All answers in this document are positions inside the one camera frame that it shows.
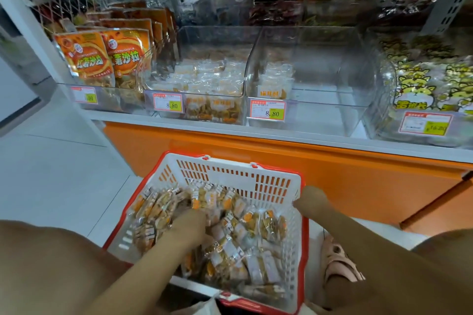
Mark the person's right hand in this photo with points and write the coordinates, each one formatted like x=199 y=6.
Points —
x=310 y=204

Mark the person's left hand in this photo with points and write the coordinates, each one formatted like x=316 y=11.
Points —
x=188 y=228

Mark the pile of small brown snacks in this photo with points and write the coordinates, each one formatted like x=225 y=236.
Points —
x=236 y=244

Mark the white red-rimmed shopping basket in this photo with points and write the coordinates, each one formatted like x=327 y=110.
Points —
x=244 y=171

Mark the stack of orange packets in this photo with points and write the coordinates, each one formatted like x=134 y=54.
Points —
x=85 y=56

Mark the person's right forearm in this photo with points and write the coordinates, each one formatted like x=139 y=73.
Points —
x=399 y=267

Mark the person's left forearm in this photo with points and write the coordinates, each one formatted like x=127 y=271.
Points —
x=140 y=281

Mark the orange shelf base panel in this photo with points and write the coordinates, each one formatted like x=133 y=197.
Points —
x=332 y=171

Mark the person's right leg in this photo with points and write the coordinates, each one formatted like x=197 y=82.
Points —
x=443 y=252

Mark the yellow hamster snack packets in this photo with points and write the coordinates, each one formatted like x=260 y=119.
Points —
x=429 y=78

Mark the pink clog sandal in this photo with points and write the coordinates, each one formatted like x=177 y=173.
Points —
x=340 y=263

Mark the white yellow price tag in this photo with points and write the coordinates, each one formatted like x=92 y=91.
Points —
x=426 y=123
x=267 y=109
x=84 y=95
x=168 y=102

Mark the clear plastic bin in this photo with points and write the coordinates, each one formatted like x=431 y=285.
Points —
x=332 y=60
x=111 y=101
x=384 y=130
x=214 y=38

